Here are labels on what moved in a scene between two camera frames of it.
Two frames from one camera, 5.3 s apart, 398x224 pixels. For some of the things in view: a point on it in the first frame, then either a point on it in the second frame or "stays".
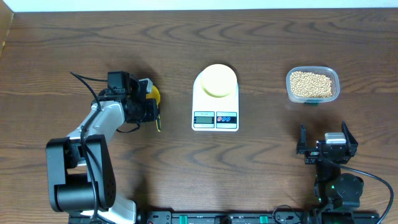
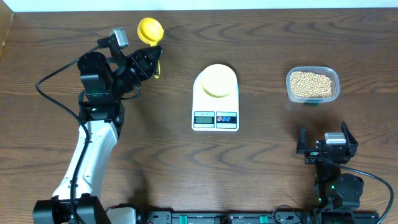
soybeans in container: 310,84 stays
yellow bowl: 219,80 stays
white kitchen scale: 211,113 stays
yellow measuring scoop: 155,94 -> 150,30
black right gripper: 312,152 stays
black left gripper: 152,110 -> 135,63
